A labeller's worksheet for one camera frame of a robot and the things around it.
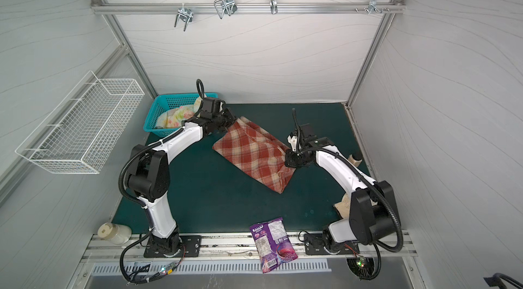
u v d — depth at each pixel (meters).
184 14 0.78
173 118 1.08
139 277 0.70
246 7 0.79
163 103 1.12
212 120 0.73
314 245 0.73
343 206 0.82
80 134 0.69
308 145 0.63
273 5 0.78
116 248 0.74
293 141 0.80
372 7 0.77
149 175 0.49
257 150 0.95
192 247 0.74
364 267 0.72
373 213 0.43
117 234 0.70
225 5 0.77
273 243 0.72
